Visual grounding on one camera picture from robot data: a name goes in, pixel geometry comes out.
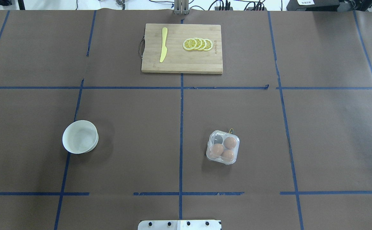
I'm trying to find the brown egg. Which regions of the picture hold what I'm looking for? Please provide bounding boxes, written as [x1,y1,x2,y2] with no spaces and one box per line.
[221,149,235,163]
[223,136,237,150]
[210,143,224,158]

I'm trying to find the clear plastic egg box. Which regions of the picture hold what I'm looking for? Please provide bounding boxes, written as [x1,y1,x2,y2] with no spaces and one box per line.
[205,128,240,165]

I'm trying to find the wooden cutting board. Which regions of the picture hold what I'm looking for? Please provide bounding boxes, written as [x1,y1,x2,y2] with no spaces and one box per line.
[141,23,223,74]

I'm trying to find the yellow plastic knife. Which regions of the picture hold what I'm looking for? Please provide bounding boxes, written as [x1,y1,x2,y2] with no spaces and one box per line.
[160,27,167,63]

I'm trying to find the lemon slice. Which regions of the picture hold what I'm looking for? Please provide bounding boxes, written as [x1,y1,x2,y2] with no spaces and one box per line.
[197,38,207,50]
[203,38,213,51]
[193,38,203,50]
[182,38,197,50]

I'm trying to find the white ceramic bowl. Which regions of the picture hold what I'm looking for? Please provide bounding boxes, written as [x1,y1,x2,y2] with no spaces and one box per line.
[62,120,99,154]

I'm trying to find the aluminium frame post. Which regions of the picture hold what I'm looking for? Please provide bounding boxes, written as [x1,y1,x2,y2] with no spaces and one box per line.
[173,0,190,15]

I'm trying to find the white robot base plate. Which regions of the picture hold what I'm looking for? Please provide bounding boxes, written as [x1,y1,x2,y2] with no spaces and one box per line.
[138,219,222,230]

